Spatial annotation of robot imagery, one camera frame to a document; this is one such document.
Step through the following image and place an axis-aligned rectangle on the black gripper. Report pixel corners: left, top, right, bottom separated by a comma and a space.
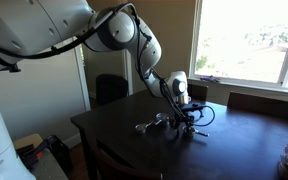
175, 114, 194, 136

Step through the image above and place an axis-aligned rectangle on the medium steel measuring cup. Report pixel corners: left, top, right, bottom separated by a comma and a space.
183, 126, 208, 138

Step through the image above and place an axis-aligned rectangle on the large steel measuring cup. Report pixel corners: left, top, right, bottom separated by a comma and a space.
155, 113, 170, 127

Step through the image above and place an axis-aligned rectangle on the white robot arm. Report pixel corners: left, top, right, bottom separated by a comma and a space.
0, 0, 188, 106

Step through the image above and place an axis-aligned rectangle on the dark wooden chair right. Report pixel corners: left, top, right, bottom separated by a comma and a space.
188, 84, 208, 101

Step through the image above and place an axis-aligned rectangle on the small steel measuring cup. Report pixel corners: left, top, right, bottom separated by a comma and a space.
135, 121, 154, 134

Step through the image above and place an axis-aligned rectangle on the purple object on windowsill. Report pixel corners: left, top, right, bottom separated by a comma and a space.
200, 76, 220, 83

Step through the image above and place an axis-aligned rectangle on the black trash bin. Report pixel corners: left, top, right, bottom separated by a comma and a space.
96, 74, 128, 106

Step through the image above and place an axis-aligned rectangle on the dark wooden chair left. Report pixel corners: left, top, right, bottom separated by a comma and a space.
227, 92, 288, 120

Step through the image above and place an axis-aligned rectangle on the black tool case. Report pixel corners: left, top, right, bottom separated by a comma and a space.
16, 135, 73, 173

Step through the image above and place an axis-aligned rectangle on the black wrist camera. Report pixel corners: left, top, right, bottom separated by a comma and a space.
181, 103, 205, 112

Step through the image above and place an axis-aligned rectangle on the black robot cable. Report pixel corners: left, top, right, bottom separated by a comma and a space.
130, 3, 216, 128

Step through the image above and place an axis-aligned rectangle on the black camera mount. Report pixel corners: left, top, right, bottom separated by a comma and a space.
0, 64, 21, 73

